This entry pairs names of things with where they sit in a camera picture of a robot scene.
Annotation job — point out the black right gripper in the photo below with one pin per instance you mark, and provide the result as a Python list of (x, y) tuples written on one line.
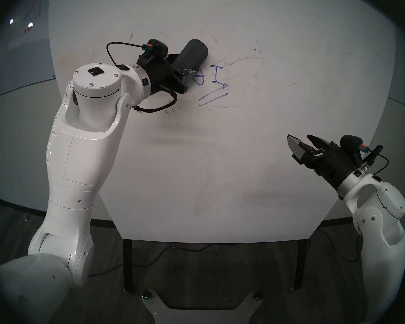
[(334, 166)]

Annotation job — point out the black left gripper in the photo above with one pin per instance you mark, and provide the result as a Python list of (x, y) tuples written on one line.
[(158, 73)]

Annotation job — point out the dark grey whiteboard eraser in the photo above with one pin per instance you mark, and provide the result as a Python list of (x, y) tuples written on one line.
[(190, 55)]

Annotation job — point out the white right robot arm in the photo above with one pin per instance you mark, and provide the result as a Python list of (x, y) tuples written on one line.
[(381, 242)]

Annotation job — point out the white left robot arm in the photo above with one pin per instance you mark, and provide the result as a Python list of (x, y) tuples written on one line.
[(81, 151)]

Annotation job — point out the large white whiteboard panel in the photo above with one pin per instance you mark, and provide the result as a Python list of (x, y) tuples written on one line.
[(222, 158)]

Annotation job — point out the black base knob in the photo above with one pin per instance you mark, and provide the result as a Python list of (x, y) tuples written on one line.
[(257, 295), (146, 295)]

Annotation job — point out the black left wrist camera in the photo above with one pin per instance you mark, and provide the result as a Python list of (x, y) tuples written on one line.
[(157, 47)]

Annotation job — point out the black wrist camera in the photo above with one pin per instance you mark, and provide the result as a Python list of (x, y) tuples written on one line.
[(351, 142), (157, 47)]

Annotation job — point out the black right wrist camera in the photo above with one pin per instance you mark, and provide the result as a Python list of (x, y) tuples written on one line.
[(351, 142)]

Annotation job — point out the glass wall board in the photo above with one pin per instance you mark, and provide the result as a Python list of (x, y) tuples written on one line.
[(17, 56)]

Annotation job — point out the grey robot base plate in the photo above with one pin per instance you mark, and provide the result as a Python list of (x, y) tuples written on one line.
[(202, 315)]

